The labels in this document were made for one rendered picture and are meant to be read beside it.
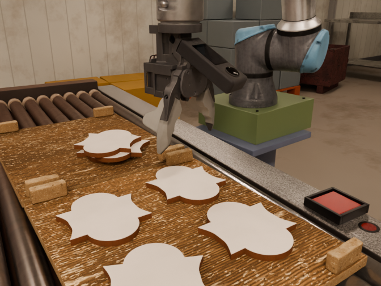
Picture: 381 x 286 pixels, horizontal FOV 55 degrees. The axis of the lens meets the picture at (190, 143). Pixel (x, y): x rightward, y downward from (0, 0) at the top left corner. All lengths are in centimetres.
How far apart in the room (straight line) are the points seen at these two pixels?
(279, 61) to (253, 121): 18
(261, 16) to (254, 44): 360
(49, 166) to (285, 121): 69
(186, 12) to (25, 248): 42
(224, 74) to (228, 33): 386
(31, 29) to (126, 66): 120
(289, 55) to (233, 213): 57
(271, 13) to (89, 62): 227
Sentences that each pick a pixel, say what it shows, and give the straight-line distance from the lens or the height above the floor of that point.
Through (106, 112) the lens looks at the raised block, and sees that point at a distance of 112.
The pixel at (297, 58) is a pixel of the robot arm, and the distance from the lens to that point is 104.
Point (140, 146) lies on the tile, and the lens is 81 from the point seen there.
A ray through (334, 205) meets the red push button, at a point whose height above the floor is 93.
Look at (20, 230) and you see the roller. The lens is 64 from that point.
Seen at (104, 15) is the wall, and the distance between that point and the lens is 466.
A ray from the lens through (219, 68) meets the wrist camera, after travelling 56.
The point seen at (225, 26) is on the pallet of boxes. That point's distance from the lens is 444.
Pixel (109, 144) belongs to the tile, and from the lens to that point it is 80.
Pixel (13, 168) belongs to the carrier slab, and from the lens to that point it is 83.
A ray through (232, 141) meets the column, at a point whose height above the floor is 87.
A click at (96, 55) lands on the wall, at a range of 464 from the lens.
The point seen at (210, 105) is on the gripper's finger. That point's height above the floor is 108.
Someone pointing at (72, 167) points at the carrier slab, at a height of 94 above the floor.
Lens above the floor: 125
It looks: 21 degrees down
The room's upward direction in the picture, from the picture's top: straight up
